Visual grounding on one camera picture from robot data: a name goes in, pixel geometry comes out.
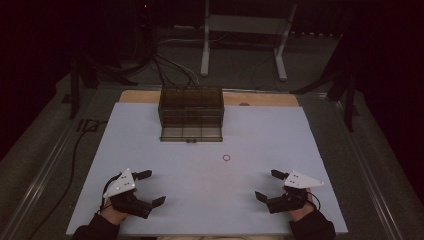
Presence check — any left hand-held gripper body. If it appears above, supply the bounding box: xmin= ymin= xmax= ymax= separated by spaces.
xmin=102 ymin=168 xmax=155 ymax=220

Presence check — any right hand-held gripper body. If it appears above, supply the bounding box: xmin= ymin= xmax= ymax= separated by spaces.
xmin=266 ymin=170 xmax=325 ymax=215

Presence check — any person's right hand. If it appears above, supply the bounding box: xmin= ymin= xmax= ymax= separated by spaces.
xmin=288 ymin=187 xmax=317 ymax=222

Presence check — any person's left hand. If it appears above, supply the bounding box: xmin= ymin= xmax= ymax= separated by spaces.
xmin=99 ymin=204 xmax=129 ymax=225

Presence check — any white table mat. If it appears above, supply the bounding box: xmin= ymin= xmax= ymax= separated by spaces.
xmin=65 ymin=101 xmax=349 ymax=237

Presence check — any smoky clear drawer cabinet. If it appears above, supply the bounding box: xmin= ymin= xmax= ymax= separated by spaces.
xmin=157 ymin=85 xmax=225 ymax=134

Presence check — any black tripod stand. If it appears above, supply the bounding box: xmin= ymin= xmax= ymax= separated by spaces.
xmin=289 ymin=66 xmax=361 ymax=133
xmin=67 ymin=49 xmax=138 ymax=121

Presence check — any grey metal stand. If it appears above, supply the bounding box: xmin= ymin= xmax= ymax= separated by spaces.
xmin=199 ymin=0 xmax=298 ymax=82

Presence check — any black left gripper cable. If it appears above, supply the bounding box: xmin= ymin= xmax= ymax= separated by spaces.
xmin=99 ymin=172 xmax=122 ymax=214

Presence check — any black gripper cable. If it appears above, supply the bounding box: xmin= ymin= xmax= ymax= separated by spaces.
xmin=308 ymin=190 xmax=322 ymax=212
xmin=99 ymin=172 xmax=122 ymax=214

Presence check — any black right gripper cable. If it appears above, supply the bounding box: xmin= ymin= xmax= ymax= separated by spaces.
xmin=308 ymin=190 xmax=322 ymax=212

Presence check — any black floor cable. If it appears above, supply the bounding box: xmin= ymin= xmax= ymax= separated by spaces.
xmin=28 ymin=119 xmax=109 ymax=240

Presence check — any aluminium rail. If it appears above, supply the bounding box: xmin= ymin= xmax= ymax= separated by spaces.
xmin=331 ymin=98 xmax=405 ymax=240
xmin=0 ymin=87 xmax=98 ymax=240

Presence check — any bundle of black cables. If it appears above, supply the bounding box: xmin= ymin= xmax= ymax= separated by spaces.
xmin=146 ymin=49 xmax=200 ymax=88

